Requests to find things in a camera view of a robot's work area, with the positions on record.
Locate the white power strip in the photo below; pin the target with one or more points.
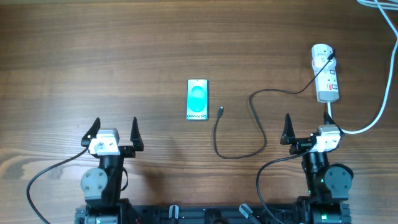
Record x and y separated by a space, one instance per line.
326 81

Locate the Galaxy smartphone cyan screen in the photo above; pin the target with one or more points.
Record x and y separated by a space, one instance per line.
197 99

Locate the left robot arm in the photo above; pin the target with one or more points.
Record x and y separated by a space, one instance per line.
102 186

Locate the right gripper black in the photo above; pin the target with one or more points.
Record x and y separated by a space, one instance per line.
288 137

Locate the white charger plug adapter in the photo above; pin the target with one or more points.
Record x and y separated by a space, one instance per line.
322 61

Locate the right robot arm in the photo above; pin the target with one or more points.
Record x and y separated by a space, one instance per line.
328 184

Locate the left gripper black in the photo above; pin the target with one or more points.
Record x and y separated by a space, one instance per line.
127 151

